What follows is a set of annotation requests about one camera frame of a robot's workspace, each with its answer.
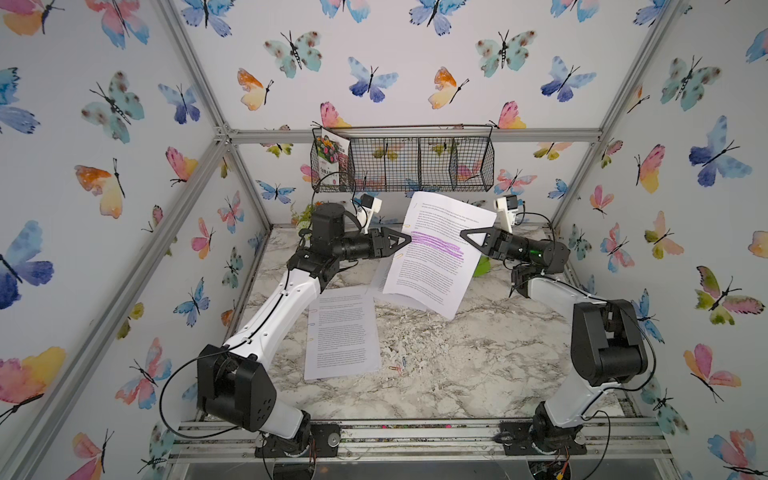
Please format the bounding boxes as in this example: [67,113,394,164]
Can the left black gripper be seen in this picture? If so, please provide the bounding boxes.
[329,230,408,265]

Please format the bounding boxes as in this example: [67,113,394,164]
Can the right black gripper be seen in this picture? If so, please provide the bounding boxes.
[464,230,544,271]

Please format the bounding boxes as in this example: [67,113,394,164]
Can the document with purple highlight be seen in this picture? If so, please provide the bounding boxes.
[383,191,496,320]

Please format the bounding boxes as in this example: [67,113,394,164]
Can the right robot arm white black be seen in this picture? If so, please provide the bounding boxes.
[460,227,649,433]

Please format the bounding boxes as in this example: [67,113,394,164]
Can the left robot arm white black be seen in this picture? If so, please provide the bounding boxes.
[196,203,412,439]

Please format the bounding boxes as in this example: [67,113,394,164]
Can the green toy trowel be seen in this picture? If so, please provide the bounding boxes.
[473,256,491,278]

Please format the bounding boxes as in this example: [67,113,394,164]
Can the artificial flower plant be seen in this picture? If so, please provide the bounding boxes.
[290,202,318,230]

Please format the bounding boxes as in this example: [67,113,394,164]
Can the colourful seed packet booklet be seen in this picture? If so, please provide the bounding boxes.
[314,128,351,187]

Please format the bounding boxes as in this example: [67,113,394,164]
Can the plain text document left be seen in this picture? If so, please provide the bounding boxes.
[304,286,381,381]

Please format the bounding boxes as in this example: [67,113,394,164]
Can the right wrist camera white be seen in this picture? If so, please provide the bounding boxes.
[495,195,520,233]

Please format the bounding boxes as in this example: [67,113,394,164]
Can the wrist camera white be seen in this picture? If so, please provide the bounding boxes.
[354,193,382,234]
[495,195,520,233]

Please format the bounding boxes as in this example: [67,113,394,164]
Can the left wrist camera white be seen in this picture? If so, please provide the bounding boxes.
[354,193,382,234]

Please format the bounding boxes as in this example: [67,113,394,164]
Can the black wire basket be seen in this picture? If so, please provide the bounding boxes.
[309,125,495,193]

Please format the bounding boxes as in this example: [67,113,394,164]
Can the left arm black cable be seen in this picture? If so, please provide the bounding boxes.
[158,170,361,440]

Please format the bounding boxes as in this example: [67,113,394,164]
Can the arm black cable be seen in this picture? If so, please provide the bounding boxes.
[158,170,361,440]
[515,206,658,480]

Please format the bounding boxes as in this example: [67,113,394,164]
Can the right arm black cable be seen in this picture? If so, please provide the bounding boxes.
[515,206,658,480]

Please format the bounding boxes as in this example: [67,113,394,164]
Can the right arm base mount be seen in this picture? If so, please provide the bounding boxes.
[492,418,587,456]

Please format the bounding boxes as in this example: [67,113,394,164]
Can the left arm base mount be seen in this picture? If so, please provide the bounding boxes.
[255,421,341,459]

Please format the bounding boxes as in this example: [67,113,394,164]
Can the aluminium front rail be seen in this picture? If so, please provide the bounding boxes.
[169,417,672,464]

